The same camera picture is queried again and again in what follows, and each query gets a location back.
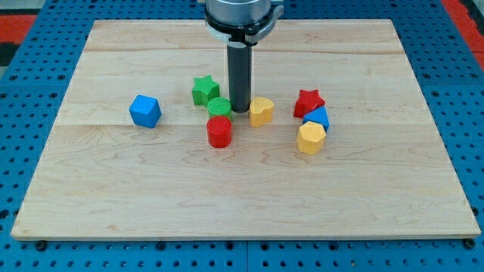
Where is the green star block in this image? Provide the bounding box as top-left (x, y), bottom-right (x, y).
top-left (191, 75), bottom-right (219, 107)

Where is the blue cube block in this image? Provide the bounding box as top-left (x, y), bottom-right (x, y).
top-left (129, 94), bottom-right (162, 128)

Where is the green cylinder block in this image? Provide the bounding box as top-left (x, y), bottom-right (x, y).
top-left (206, 97), bottom-right (232, 120)

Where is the yellow hexagon block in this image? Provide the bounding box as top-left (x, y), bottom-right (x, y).
top-left (296, 121), bottom-right (326, 155)

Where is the red star block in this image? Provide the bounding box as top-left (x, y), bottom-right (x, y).
top-left (293, 89), bottom-right (326, 118)

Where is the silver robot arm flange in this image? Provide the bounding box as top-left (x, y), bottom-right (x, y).
top-left (203, 0), bottom-right (284, 48)

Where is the red cylinder block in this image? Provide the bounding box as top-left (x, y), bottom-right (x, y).
top-left (206, 116), bottom-right (231, 148)

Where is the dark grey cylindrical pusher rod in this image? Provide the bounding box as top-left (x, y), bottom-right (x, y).
top-left (227, 46), bottom-right (252, 113)

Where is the blue triangular block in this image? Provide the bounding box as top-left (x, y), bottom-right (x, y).
top-left (302, 106), bottom-right (330, 131)

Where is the yellow heart block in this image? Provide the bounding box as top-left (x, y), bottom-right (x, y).
top-left (250, 97), bottom-right (275, 127)

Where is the light wooden board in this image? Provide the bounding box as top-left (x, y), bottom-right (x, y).
top-left (11, 20), bottom-right (481, 241)

